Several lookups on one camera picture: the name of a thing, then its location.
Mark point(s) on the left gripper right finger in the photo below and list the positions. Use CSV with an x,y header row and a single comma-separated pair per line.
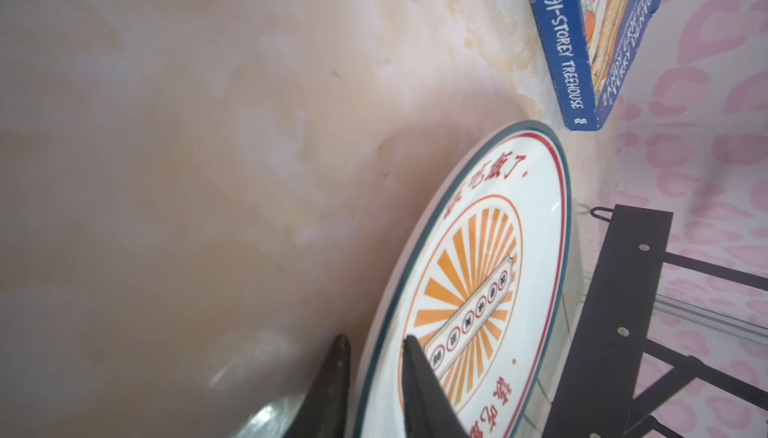
x,y
427,411

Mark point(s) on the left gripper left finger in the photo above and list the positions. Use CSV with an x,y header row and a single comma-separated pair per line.
x,y
323,412

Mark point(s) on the blue treehouse book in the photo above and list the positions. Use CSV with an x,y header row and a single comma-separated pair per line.
x,y
589,46

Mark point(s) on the white plate orange sunburst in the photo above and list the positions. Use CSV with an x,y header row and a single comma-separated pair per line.
x,y
478,285

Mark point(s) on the black wire dish rack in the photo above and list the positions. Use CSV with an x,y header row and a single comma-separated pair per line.
x,y
615,376

